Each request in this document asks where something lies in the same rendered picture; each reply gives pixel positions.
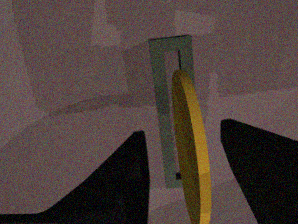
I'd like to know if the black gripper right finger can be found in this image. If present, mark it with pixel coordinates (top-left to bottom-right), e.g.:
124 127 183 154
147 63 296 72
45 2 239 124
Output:
221 119 298 224

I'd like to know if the gold coin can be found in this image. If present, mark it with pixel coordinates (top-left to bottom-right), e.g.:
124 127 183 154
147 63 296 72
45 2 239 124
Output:
172 69 212 224

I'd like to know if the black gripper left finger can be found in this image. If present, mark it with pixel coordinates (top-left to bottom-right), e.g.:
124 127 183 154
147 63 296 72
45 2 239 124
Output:
0 131 150 224

